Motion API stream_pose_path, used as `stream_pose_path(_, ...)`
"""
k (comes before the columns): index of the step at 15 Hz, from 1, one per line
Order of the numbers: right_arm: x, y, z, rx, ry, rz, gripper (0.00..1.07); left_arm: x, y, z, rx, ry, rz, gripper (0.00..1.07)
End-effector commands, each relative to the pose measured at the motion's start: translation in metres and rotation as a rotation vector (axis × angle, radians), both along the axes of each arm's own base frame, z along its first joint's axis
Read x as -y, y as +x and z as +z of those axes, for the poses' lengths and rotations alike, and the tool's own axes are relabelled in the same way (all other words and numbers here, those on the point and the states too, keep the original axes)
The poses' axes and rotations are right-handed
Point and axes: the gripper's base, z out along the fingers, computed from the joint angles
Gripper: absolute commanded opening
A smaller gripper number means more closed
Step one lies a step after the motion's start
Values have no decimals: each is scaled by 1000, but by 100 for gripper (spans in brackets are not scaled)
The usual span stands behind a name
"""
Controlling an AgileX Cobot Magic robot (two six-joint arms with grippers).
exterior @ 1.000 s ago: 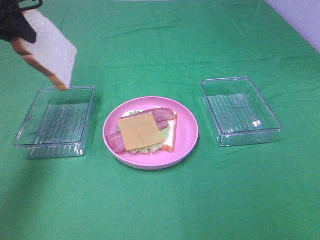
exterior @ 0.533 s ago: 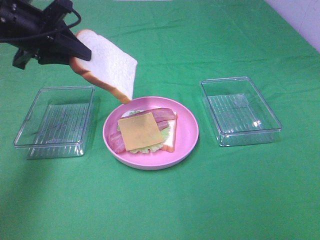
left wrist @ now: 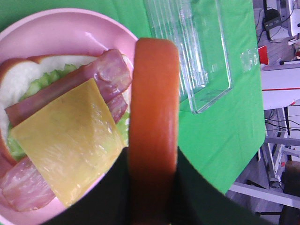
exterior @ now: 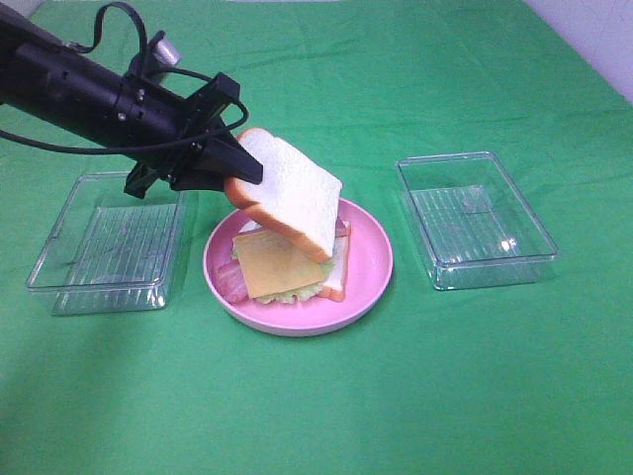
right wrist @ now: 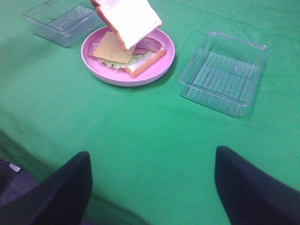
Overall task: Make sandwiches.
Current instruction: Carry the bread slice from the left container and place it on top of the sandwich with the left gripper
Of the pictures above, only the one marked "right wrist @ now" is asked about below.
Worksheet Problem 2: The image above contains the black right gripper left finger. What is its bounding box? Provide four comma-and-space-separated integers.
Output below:
0, 151, 92, 225

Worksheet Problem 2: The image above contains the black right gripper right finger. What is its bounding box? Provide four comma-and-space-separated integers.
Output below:
214, 146, 300, 225

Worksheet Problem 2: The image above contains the bread slice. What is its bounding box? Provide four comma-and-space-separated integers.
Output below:
123, 47, 166, 78
91, 0, 162, 51

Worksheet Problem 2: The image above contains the bacon strip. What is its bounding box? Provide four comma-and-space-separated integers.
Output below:
136, 37, 162, 52
88, 39, 147, 58

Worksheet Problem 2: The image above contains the green lettuce leaf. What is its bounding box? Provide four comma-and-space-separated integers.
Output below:
97, 51, 150, 69

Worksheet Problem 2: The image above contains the yellow cheese slice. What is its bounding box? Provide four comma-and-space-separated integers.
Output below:
93, 31, 136, 63

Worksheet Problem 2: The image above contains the clear plastic toppings tray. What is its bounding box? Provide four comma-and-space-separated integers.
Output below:
179, 31, 267, 118

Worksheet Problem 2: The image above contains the pink round plate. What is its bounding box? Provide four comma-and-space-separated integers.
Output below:
81, 26, 175, 87

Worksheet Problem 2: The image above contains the clear plastic bread tray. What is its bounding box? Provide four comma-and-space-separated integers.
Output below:
23, 0, 104, 47

